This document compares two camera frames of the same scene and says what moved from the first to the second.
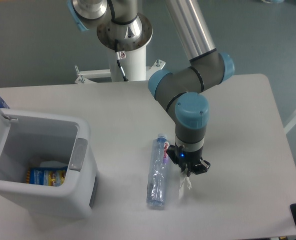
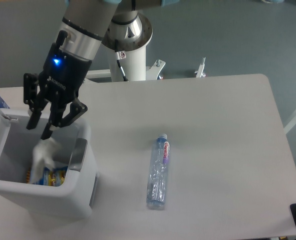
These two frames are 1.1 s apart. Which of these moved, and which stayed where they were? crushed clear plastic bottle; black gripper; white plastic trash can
Moved: black gripper
Stayed: white plastic trash can; crushed clear plastic bottle
